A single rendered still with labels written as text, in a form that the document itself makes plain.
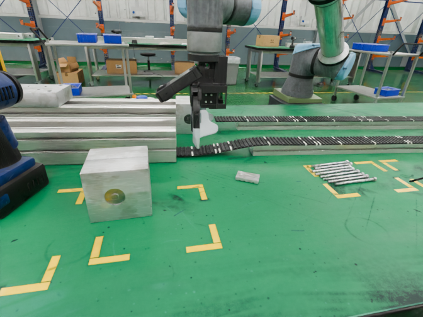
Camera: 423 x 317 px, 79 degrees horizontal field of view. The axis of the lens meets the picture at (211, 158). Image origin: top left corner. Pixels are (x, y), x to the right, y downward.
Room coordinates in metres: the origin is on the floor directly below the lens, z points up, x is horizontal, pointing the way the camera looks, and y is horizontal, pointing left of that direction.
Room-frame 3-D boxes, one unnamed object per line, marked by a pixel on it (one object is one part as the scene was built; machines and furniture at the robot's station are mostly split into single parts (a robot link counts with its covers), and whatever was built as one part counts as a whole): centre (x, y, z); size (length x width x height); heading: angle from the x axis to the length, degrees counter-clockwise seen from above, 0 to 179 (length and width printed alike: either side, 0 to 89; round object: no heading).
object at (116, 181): (0.39, 0.16, 0.83); 0.11 x 0.10 x 0.10; 15
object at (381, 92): (4.27, -2.53, 0.50); 1.03 x 0.55 x 1.01; 18
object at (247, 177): (0.49, -0.08, 0.78); 0.05 x 0.03 x 0.01; 74
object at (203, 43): (0.61, 0.03, 1.04); 0.08 x 0.08 x 0.05
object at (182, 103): (0.80, 0.08, 0.83); 0.12 x 0.09 x 0.10; 8
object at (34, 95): (0.73, 0.51, 0.87); 0.16 x 0.11 x 0.07; 98
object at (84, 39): (3.48, 1.64, 0.50); 1.03 x 0.55 x 1.01; 115
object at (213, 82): (0.61, 0.02, 0.96); 0.09 x 0.08 x 0.12; 98
